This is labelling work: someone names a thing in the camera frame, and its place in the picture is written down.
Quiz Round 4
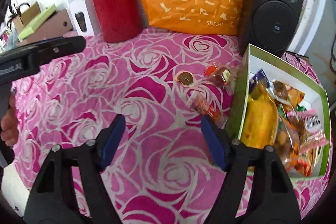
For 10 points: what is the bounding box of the light green flat box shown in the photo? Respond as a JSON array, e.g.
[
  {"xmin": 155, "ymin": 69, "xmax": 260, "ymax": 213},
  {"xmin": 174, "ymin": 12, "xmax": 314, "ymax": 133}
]
[{"xmin": 18, "ymin": 5, "xmax": 57, "ymax": 42}]

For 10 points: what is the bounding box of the pink rose tablecloth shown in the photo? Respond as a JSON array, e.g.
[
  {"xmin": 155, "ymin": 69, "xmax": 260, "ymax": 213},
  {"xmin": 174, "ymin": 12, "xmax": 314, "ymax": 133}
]
[{"xmin": 10, "ymin": 26, "xmax": 330, "ymax": 224}]

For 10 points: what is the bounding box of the black speaker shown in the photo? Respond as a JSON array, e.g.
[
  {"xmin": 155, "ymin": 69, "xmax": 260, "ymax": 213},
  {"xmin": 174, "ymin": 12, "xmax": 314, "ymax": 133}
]
[{"xmin": 237, "ymin": 0, "xmax": 303, "ymax": 57}]

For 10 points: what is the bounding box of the green rimmed white tray box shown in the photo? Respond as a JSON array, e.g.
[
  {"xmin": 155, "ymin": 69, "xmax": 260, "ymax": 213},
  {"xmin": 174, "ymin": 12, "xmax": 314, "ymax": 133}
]
[{"xmin": 224, "ymin": 43, "xmax": 332, "ymax": 181}]

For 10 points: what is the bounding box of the yellow snack packet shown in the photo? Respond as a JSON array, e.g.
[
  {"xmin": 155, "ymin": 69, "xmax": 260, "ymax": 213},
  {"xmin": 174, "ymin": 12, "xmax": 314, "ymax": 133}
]
[{"xmin": 240, "ymin": 81, "xmax": 278, "ymax": 149}]

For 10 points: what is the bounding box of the round brown candy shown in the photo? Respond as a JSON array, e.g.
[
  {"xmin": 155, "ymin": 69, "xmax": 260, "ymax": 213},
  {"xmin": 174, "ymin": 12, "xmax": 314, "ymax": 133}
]
[{"xmin": 174, "ymin": 71, "xmax": 197, "ymax": 88}]

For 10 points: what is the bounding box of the chocolate treat clear wrap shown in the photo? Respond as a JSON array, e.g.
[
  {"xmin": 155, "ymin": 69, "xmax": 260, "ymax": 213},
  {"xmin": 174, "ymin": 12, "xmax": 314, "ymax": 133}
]
[{"xmin": 204, "ymin": 63, "xmax": 237, "ymax": 88}]

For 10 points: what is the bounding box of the cardboard box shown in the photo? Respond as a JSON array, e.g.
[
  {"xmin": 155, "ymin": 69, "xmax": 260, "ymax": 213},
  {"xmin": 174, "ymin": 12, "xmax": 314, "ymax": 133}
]
[{"xmin": 19, "ymin": 9, "xmax": 73, "ymax": 44}]

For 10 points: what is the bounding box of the pink label snack packet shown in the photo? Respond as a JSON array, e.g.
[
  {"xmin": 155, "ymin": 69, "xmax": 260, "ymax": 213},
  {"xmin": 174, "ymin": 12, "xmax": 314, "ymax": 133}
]
[{"xmin": 286, "ymin": 109, "xmax": 329, "ymax": 153}]

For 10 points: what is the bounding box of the white box with cup picture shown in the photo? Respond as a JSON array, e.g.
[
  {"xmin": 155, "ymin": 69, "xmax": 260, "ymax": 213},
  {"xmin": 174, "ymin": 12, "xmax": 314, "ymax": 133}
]
[{"xmin": 69, "ymin": 0, "xmax": 101, "ymax": 36}]

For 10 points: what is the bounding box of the brown paper bag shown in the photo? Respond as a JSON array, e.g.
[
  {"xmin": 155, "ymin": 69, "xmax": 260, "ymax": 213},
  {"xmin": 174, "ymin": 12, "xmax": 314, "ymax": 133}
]
[{"xmin": 13, "ymin": 2, "xmax": 41, "ymax": 33}]

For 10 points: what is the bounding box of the person's left hand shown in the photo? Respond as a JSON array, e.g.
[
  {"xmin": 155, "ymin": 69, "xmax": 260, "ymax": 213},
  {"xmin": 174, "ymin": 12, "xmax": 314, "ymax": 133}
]
[{"xmin": 1, "ymin": 93, "xmax": 19, "ymax": 146}]

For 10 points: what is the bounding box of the orange chips packet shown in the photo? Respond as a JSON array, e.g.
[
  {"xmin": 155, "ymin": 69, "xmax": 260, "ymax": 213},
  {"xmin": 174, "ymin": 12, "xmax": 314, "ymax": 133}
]
[{"xmin": 272, "ymin": 80, "xmax": 305, "ymax": 112}]

